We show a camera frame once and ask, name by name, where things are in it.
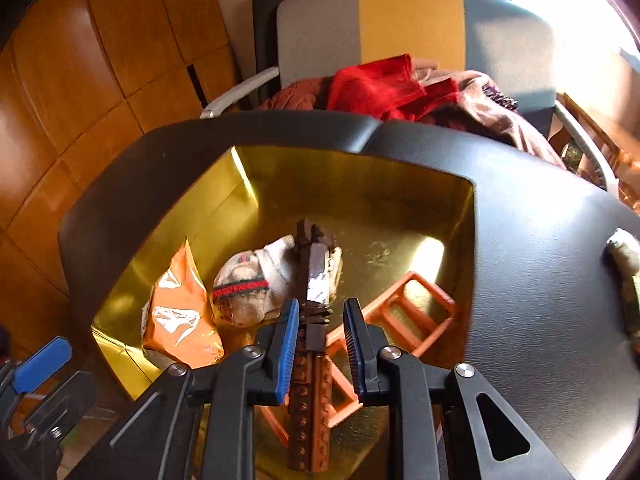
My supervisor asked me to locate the orange plastic rack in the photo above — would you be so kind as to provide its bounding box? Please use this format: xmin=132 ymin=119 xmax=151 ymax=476
xmin=260 ymin=270 xmax=458 ymax=433

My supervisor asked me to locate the wooden wardrobe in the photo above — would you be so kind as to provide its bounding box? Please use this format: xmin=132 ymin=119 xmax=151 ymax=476
xmin=0 ymin=0 xmax=241 ymax=361

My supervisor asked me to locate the rolled beige sock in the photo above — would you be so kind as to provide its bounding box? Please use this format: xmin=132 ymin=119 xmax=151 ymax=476
xmin=606 ymin=227 xmax=640 ymax=273

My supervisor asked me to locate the blue yellow grey armchair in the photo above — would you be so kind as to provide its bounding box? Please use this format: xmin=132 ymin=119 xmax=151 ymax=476
xmin=200 ymin=0 xmax=621 ymax=196

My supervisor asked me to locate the yellow-green small box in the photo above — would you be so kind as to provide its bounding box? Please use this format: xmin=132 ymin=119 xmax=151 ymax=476
xmin=620 ymin=275 xmax=640 ymax=346

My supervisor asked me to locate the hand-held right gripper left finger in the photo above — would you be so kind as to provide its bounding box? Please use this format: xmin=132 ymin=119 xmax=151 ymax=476
xmin=67 ymin=299 xmax=301 ymax=480

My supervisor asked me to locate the dark red cloth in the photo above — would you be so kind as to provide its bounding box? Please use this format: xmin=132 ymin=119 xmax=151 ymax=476
xmin=257 ymin=79 xmax=341 ymax=111

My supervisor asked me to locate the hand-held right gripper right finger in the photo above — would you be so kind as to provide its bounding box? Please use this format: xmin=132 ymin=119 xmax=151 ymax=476
xmin=343 ymin=298 xmax=576 ymax=480

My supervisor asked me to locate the gold lined red box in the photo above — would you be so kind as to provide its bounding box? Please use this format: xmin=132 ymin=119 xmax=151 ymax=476
xmin=90 ymin=144 xmax=476 ymax=480

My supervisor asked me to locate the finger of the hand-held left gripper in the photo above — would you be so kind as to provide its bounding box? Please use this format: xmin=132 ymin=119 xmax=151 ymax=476
xmin=0 ymin=337 xmax=98 ymax=441

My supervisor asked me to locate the orange snack bag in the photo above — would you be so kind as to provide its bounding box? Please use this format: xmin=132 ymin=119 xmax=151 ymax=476
xmin=141 ymin=240 xmax=224 ymax=368

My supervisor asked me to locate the white striped sock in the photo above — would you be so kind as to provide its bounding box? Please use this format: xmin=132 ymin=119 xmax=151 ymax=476
xmin=212 ymin=234 xmax=346 ymax=328

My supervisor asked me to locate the brown building block bar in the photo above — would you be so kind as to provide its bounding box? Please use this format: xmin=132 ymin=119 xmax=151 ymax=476
xmin=287 ymin=219 xmax=337 ymax=473

